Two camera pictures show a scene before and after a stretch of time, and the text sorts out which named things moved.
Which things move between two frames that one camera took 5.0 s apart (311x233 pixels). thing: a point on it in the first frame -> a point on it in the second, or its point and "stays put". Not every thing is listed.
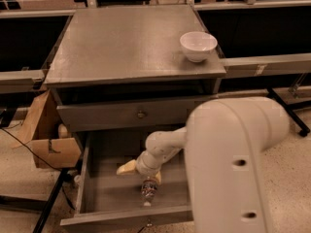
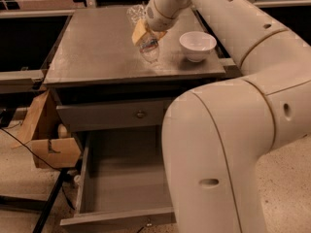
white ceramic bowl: x=197 y=45 stays put
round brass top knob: x=141 y=115 stays put
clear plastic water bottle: x=148 y=191 -> x=149 y=48
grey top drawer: x=154 y=115 stays put
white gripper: x=145 y=168 -> x=156 y=17
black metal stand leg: x=61 y=178 stays put
